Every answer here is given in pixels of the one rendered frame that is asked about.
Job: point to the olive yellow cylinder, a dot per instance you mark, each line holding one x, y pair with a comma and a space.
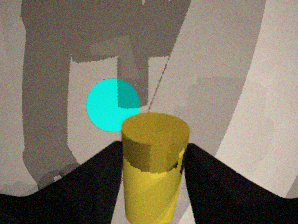
153, 154

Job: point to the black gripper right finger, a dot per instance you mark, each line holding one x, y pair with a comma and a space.
220, 195

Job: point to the cyan circle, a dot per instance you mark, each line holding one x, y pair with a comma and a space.
111, 102

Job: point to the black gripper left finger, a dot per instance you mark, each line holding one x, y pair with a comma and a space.
87, 195

